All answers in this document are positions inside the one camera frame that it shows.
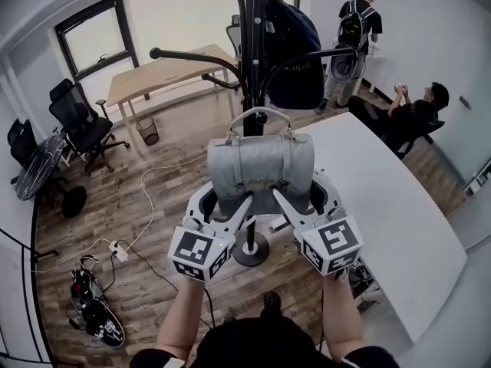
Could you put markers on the white power strip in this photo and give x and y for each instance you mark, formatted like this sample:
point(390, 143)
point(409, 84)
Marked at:
point(118, 250)

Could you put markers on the dark hanging bag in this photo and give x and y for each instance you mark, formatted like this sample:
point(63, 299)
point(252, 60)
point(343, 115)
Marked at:
point(297, 52)

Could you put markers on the person's right forearm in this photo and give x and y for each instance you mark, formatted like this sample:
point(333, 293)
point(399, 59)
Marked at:
point(343, 313)

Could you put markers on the person's black shirt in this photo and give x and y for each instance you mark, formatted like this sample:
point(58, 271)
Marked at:
point(261, 343)

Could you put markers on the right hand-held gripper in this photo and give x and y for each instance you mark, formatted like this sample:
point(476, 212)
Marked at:
point(337, 240)

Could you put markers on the white flat object on floor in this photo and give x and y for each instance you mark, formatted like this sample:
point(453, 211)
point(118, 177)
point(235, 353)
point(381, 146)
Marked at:
point(279, 226)

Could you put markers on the black metal floor stand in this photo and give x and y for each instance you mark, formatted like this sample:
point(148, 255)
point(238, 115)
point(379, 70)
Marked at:
point(27, 255)

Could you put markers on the person's left forearm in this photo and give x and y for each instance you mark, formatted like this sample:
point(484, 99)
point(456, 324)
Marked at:
point(184, 313)

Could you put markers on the grey handbag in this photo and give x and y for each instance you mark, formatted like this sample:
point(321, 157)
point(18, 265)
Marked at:
point(261, 167)

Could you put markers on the wooden desk with white legs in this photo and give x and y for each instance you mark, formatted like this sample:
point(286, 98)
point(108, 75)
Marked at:
point(169, 71)

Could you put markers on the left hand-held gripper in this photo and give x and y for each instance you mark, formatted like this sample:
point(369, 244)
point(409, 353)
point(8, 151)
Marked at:
point(192, 245)

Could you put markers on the box of gear under desk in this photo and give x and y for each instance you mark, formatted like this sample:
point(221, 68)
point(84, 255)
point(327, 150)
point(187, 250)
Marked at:
point(364, 282)

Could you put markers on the round black marble table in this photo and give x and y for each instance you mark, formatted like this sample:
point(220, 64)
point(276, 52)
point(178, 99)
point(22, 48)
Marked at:
point(40, 167)

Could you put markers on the black mesh waste bin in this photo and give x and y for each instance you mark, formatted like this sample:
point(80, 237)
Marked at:
point(147, 130)

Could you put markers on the small white side table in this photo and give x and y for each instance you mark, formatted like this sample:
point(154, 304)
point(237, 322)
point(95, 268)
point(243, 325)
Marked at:
point(377, 65)

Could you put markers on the black-framed window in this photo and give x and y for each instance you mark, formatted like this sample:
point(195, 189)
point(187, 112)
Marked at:
point(96, 40)

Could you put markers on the black office chair white frame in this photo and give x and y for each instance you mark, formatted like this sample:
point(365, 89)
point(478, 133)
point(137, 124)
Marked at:
point(80, 117)

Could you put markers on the pile of gear on floor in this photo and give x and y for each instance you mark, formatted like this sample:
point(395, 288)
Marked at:
point(97, 309)

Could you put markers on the person's dark shoe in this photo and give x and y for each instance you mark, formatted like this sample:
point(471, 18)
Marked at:
point(271, 300)

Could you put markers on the black coat rack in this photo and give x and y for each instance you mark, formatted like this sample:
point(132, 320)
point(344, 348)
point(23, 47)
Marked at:
point(253, 52)

